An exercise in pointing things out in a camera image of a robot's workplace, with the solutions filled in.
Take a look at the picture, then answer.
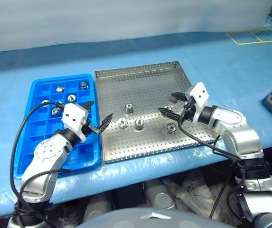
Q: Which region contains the blue plastic compartment tray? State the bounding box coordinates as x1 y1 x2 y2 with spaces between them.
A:
14 73 102 180

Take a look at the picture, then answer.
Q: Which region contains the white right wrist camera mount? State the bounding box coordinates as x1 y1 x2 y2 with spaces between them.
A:
188 82 209 123

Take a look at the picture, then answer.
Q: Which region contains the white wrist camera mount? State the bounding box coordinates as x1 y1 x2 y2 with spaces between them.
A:
61 103 89 143
188 82 209 123

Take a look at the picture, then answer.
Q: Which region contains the perforated metal tray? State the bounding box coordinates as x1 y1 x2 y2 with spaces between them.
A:
94 61 218 164

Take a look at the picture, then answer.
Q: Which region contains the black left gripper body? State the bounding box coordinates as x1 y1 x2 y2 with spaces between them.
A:
80 118 97 136

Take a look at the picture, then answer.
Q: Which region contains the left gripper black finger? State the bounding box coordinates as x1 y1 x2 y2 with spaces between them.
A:
81 101 94 112
90 113 114 134

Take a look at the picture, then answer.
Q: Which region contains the grey robot torso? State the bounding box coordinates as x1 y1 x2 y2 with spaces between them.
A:
75 208 224 228

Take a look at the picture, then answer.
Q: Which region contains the grey rounded cylinder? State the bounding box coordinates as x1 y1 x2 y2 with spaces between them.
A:
142 179 177 209
82 194 114 224

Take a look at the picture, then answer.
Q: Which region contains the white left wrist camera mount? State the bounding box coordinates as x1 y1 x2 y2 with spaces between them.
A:
61 103 89 143

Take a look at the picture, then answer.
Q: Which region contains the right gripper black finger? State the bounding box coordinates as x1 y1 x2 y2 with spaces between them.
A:
158 107 182 121
170 92 188 102

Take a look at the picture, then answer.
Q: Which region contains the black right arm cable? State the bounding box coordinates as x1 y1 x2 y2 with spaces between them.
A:
177 99 248 219

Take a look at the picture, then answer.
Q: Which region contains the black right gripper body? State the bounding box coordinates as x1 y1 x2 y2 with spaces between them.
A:
178 98 198 123

